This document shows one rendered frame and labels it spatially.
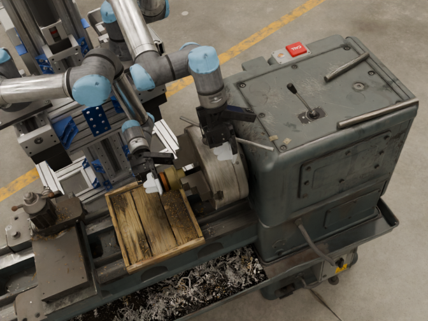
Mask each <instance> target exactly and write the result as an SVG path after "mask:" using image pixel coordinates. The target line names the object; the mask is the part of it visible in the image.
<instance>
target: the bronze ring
mask: <svg viewBox="0 0 428 321"><path fill-rule="evenodd" d="M157 176H158V178H159V181H160V184H161V186H162V189H163V191H164V193H166V192H169V191H170V190H171V191H175V190H178V189H180V190H181V189H182V186H181V185H182V183H181V180H180V178H183V177H185V176H186V175H185V172H184V170H183V168H180V169H176V168H174V166H173V165H171V167H170V168H167V169H164V172H160V173H157Z"/></svg>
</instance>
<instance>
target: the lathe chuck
mask: <svg viewBox="0 0 428 321"><path fill-rule="evenodd" d="M188 127H189V128H188ZM190 127H191V128H190ZM185 129H187V132H188V135H189V138H190V142H191V143H192V147H193V149H194V153H195V155H196V159H197V162H195V163H193V165H194V167H197V166H200V167H201V170H202V172H203V175H204V177H205V178H206V181H207V182H208V185H209V186H210V188H211V190H212V192H213V193H214V194H216V193H217V191H219V190H220V191H222V195H223V197H222V198H221V199H219V200H218V199H216V200H215V199H214V197H212V198H211V199H208V200H209V202H210V204H211V205H212V206H213V207H214V208H215V209H217V208H220V207H223V206H225V205H227V204H230V203H233V202H235V201H238V200H239V197H240V194H239V185H238V181H237V178H236V173H235V171H234V168H233V165H232V162H231V160H230V159H229V160H218V159H217V156H218V155H215V154H214V153H213V150H214V149H215V148H216V147H214V148H211V149H210V148H209V146H208V145H207V144H204V143H203V139H204V138H203V137H202V134H201V130H200V128H199V127H196V126H194V125H189V126H187V127H185V128H184V134H185V133H187V132H186V130H185Z"/></svg>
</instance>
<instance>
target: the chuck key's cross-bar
mask: <svg viewBox="0 0 428 321"><path fill-rule="evenodd" d="M180 119H181V120H184V121H186V122H188V123H190V124H192V125H194V126H196V127H199V123H197V122H195V121H193V120H190V119H188V118H186V117H183V116H180ZM199 128H200V127H199ZM235 138H236V137H235ZM236 141H237V142H240V143H244V144H246V145H250V146H254V147H257V148H261V149H264V150H268V151H271V152H274V150H275V149H274V148H272V147H269V146H265V145H261V144H258V143H254V142H251V141H247V140H244V139H240V138H236Z"/></svg>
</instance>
